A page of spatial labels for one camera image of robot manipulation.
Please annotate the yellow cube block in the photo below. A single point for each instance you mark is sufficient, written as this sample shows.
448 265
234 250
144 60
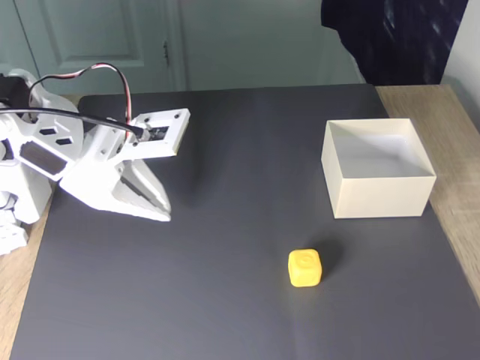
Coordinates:
304 270

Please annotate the white open box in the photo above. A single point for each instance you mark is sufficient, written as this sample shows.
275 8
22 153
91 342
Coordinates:
378 198

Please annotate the dark grey table mat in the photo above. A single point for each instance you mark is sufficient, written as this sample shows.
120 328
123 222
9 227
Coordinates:
210 270

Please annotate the metal door hinge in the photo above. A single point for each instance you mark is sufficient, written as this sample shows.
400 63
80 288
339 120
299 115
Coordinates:
165 52

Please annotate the black hanging cloth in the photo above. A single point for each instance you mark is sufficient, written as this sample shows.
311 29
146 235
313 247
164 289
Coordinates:
397 41

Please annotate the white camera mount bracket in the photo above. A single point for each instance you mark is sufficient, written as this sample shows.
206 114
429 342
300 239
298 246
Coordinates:
176 138

